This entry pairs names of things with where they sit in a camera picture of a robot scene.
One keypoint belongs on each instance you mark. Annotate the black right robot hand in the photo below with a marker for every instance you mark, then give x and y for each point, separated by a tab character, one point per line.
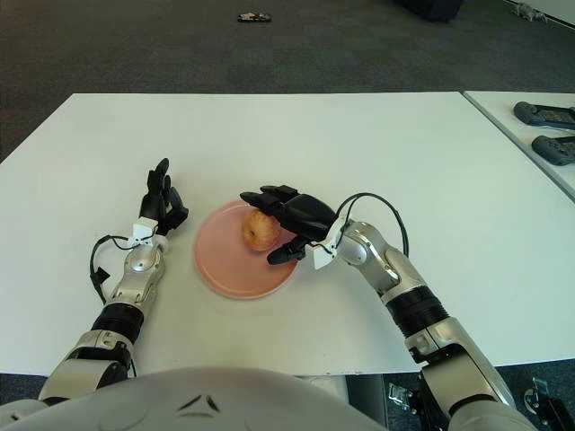
305	213

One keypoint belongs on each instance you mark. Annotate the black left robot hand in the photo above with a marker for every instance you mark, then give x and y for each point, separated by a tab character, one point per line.
155	204

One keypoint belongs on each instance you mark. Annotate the red yellow apple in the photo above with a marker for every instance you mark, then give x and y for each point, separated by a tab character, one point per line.
258	232

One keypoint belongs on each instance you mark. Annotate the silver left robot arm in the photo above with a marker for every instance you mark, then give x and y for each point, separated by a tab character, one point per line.
137	269

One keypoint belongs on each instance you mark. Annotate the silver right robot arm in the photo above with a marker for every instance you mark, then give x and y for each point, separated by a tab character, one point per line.
404	278

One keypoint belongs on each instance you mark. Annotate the pink round plate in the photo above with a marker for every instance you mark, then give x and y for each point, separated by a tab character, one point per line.
233	274

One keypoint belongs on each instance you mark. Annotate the grey robot torso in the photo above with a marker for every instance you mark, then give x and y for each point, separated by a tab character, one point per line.
179	399

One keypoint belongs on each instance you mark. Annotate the small dark patterned floor object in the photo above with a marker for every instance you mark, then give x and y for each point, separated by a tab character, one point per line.
254	17

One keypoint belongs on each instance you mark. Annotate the large black floor object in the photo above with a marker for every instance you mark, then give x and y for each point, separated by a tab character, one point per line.
431	8

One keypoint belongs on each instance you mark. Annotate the grey handheld controller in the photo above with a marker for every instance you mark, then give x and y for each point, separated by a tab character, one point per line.
544	113
556	151

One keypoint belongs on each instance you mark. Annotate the grey toy on floor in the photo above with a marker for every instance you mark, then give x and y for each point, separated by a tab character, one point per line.
528	11

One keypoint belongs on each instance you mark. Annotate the black stand with caster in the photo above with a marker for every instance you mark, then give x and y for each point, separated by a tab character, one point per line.
550	408

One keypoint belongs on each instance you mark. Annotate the metal caster bracket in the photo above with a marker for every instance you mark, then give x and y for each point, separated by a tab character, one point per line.
402	396

